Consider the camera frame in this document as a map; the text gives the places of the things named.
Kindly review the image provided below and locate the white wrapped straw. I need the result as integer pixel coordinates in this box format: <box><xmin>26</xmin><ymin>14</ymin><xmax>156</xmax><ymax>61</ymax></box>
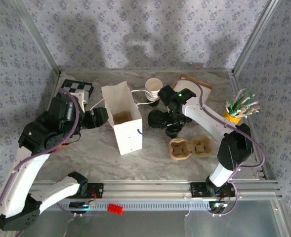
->
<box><xmin>241</xmin><ymin>98</ymin><xmax>259</xmax><ymax>109</ymax></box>
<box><xmin>234</xmin><ymin>89</ymin><xmax>247</xmax><ymax>106</ymax></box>

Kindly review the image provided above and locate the red toy brick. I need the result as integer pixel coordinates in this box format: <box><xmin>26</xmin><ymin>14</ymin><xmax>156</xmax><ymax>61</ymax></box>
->
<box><xmin>107</xmin><ymin>203</ymin><xmax>125</xmax><ymax>216</ymax></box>

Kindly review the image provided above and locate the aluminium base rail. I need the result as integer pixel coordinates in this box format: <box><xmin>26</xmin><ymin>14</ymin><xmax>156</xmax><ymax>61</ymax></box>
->
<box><xmin>34</xmin><ymin>179</ymin><xmax>283</xmax><ymax>201</ymax></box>

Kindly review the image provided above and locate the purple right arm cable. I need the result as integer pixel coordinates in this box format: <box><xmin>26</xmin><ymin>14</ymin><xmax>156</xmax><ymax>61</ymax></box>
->
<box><xmin>173</xmin><ymin>79</ymin><xmax>266</xmax><ymax>218</ymax></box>

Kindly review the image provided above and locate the brown cardboard napkin box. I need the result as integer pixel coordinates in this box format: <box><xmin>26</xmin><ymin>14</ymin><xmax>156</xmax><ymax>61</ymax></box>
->
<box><xmin>171</xmin><ymin>73</ymin><xmax>214</xmax><ymax>99</ymax></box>

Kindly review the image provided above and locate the brown wrapped straw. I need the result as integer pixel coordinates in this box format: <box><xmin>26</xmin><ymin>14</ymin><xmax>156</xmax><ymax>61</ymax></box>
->
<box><xmin>244</xmin><ymin>105</ymin><xmax>261</xmax><ymax>115</ymax></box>

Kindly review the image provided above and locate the aluminium frame post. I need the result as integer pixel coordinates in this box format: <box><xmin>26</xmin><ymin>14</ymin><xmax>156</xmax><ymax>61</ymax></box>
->
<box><xmin>10</xmin><ymin>0</ymin><xmax>62</xmax><ymax>76</ymax></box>
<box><xmin>232</xmin><ymin>0</ymin><xmax>282</xmax><ymax>76</ymax></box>

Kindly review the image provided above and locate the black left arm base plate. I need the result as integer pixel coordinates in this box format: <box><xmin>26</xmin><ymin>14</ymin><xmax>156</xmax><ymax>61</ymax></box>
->
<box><xmin>84</xmin><ymin>182</ymin><xmax>104</xmax><ymax>199</ymax></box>

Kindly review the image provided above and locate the white paper bag blue deer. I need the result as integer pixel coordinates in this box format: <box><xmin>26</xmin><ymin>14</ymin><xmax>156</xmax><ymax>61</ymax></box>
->
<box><xmin>89</xmin><ymin>82</ymin><xmax>152</xmax><ymax>156</ymax></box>

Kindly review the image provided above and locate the grey slotted cable duct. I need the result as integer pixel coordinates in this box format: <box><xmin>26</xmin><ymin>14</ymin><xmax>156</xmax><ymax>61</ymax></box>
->
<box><xmin>40</xmin><ymin>199</ymin><xmax>211</xmax><ymax>212</ymax></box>

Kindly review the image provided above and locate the yellow straw holder cup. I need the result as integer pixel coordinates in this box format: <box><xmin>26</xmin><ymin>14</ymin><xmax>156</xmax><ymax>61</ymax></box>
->
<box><xmin>221</xmin><ymin>110</ymin><xmax>242</xmax><ymax>124</ymax></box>

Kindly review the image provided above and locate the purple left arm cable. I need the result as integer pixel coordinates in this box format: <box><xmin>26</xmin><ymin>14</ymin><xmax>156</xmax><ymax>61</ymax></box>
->
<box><xmin>0</xmin><ymin>88</ymin><xmax>81</xmax><ymax>237</ymax></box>

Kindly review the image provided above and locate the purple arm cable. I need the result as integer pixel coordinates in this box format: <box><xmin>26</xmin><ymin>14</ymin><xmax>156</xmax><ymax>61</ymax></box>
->
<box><xmin>0</xmin><ymin>88</ymin><xmax>81</xmax><ymax>237</ymax></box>
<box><xmin>173</xmin><ymin>79</ymin><xmax>266</xmax><ymax>218</ymax></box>

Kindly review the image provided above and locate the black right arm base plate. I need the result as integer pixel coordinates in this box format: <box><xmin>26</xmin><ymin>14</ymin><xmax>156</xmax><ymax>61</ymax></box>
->
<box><xmin>190</xmin><ymin>182</ymin><xmax>231</xmax><ymax>198</ymax></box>

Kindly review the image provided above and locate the stack of white paper cups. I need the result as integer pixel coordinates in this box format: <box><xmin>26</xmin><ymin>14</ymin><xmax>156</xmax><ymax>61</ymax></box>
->
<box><xmin>144</xmin><ymin>78</ymin><xmax>164</xmax><ymax>109</ymax></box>

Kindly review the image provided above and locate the black grey checkerboard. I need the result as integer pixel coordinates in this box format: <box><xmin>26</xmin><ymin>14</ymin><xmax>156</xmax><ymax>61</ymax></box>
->
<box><xmin>61</xmin><ymin>79</ymin><xmax>94</xmax><ymax>99</ymax></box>

